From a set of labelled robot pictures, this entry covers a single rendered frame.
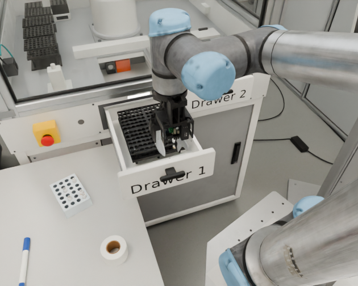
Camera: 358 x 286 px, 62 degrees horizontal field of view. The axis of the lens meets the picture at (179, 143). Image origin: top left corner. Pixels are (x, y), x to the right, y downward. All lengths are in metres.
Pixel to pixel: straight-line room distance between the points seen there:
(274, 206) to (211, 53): 0.64
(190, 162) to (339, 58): 0.55
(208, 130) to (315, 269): 1.01
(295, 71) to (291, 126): 2.06
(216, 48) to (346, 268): 0.35
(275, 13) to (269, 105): 1.61
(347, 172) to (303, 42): 1.24
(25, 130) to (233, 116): 0.82
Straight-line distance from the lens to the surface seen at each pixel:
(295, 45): 0.49
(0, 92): 1.05
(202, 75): 0.46
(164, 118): 0.66
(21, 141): 1.16
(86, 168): 1.11
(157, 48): 0.56
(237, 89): 1.23
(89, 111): 1.09
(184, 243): 1.76
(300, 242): 0.40
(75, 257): 0.92
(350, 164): 1.64
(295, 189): 2.05
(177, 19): 0.55
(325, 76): 0.46
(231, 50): 0.52
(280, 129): 2.49
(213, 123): 1.33
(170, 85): 0.60
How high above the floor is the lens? 1.56
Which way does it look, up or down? 44 degrees down
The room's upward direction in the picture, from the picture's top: straight up
